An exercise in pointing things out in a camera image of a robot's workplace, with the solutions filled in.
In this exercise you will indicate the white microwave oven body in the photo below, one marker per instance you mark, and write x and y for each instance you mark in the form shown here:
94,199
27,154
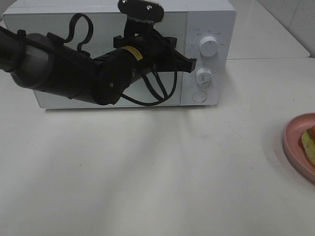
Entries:
204,17

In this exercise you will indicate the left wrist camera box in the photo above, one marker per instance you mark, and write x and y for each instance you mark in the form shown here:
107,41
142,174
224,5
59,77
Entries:
142,9

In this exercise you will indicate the white timer knob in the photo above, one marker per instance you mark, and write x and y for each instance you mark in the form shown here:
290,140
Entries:
203,76

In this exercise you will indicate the upper white power knob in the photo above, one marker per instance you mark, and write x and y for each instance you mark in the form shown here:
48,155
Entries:
208,46

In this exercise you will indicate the round white door button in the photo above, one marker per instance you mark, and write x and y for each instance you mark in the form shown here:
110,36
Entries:
199,96

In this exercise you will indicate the sandwich with lettuce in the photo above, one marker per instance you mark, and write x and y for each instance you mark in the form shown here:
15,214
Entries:
307,141

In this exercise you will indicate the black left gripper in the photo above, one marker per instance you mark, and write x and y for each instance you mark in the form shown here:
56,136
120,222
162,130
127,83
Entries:
142,49

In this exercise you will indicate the white microwave door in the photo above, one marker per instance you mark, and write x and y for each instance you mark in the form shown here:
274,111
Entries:
106,27

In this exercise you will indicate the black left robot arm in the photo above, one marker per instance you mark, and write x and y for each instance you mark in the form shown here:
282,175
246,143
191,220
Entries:
45,63

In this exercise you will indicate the pink round plate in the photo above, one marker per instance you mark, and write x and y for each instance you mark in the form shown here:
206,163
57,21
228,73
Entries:
293,148

